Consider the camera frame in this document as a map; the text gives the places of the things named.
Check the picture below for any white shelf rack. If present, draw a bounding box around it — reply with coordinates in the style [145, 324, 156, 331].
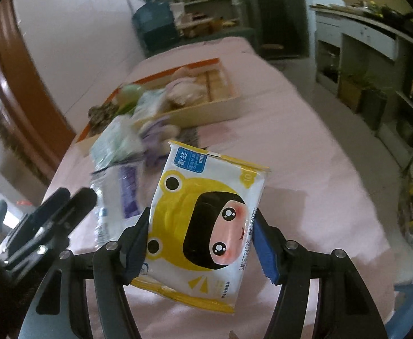
[146, 0, 251, 40]

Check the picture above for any leopard print scarf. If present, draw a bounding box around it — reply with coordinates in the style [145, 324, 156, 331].
[87, 103, 119, 128]

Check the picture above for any grey kitchen counter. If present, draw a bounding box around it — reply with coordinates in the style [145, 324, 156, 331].
[309, 3, 413, 172]

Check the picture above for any blue water jug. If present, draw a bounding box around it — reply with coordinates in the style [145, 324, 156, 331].
[131, 0, 179, 52]

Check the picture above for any purple patterned cloth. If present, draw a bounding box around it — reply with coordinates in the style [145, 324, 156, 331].
[139, 119, 184, 166]

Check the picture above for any white green wipes packet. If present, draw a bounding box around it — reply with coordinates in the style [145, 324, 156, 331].
[135, 90, 169, 118]

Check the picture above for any pink soft cloth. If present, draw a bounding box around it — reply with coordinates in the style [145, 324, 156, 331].
[165, 77, 209, 107]

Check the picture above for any pale green bowl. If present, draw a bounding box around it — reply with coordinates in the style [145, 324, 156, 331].
[115, 83, 144, 114]

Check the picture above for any cardboard organizer box orange rim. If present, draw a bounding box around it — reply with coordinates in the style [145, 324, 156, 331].
[75, 57, 243, 157]

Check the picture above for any clear packet in box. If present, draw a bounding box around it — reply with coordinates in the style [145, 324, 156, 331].
[89, 116, 145, 167]

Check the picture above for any clear packet purple label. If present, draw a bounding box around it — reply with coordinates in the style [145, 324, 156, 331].
[89, 164, 148, 248]

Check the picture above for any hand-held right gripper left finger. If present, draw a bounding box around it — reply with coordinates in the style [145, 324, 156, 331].
[17, 208, 151, 339]

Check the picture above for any wooden door frame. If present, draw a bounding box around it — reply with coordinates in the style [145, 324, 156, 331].
[0, 0, 77, 186]

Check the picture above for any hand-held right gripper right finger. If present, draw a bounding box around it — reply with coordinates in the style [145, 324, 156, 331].
[253, 211, 386, 339]

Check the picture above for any dark refrigerator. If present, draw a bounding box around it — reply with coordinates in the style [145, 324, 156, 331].
[252, 0, 312, 60]

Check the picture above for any blue plastic stool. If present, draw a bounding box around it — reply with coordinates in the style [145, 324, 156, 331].
[385, 282, 413, 339]

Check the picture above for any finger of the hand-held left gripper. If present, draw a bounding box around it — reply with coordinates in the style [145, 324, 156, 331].
[38, 187, 72, 221]
[53, 186, 98, 235]

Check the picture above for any yellow cartoon tissue packet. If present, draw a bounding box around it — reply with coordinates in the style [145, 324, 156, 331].
[130, 139, 273, 315]

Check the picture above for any pink bed sheet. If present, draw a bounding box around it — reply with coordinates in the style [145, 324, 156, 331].
[40, 36, 401, 339]

